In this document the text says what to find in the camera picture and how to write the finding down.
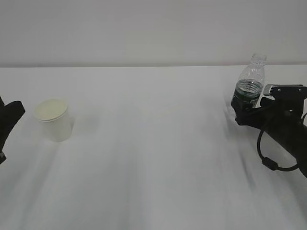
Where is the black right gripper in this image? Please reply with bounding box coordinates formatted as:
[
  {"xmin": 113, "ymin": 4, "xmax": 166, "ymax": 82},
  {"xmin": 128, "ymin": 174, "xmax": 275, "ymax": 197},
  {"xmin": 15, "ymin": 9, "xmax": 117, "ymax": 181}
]
[{"xmin": 231, "ymin": 94, "xmax": 305, "ymax": 127}]

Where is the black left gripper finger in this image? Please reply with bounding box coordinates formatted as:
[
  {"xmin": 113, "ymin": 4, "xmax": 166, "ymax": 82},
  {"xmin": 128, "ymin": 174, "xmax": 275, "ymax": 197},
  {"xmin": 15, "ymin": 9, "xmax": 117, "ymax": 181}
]
[{"xmin": 0, "ymin": 101, "xmax": 25, "ymax": 152}]

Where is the clear water bottle green label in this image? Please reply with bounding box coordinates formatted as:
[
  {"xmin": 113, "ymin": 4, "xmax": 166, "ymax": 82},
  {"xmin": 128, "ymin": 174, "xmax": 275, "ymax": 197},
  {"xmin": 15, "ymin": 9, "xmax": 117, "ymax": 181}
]
[{"xmin": 233, "ymin": 53, "xmax": 267, "ymax": 109}]

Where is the white paper cup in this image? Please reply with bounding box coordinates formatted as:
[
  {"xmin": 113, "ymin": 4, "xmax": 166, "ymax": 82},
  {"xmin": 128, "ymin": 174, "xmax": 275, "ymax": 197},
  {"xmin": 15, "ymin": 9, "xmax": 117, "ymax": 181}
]
[{"xmin": 34, "ymin": 98, "xmax": 72, "ymax": 142}]

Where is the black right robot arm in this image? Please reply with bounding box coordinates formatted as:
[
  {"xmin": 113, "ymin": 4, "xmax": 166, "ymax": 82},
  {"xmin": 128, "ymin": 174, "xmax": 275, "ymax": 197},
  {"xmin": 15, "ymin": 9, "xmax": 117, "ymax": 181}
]
[{"xmin": 231, "ymin": 96, "xmax": 307, "ymax": 176}]

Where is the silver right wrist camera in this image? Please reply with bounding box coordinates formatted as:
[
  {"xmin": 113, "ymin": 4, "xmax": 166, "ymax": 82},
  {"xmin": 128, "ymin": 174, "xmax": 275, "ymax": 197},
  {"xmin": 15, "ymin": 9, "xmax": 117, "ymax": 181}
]
[{"xmin": 263, "ymin": 84, "xmax": 307, "ymax": 101}]

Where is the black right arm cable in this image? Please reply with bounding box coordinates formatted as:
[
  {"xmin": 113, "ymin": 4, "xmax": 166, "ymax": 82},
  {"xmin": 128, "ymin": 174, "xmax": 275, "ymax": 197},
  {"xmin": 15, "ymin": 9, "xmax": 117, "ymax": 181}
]
[{"xmin": 256, "ymin": 110, "xmax": 307, "ymax": 172}]

